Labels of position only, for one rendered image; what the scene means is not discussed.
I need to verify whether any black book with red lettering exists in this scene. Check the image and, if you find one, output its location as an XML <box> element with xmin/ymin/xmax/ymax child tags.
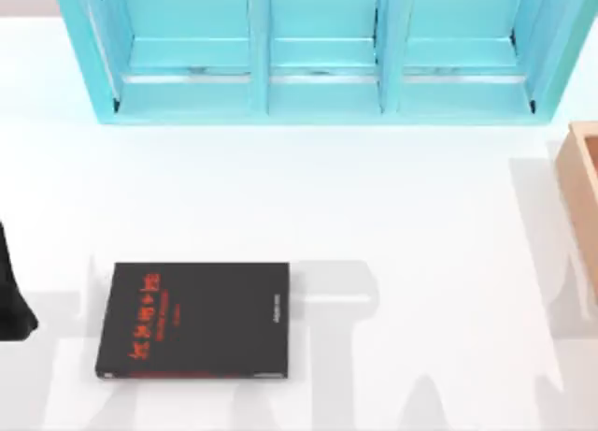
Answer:
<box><xmin>94</xmin><ymin>261</ymin><xmax>292</xmax><ymax>381</ymax></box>

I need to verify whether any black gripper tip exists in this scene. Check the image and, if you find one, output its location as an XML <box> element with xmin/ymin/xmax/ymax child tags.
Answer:
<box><xmin>0</xmin><ymin>221</ymin><xmax>40</xmax><ymax>344</ymax></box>

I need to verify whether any salmon-coloured shallow box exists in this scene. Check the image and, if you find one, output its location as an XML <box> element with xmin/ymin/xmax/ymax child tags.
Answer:
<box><xmin>554</xmin><ymin>121</ymin><xmax>598</xmax><ymax>307</ymax></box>

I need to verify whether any light blue rack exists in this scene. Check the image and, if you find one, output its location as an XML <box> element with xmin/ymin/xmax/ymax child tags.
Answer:
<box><xmin>51</xmin><ymin>0</ymin><xmax>598</xmax><ymax>127</ymax></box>

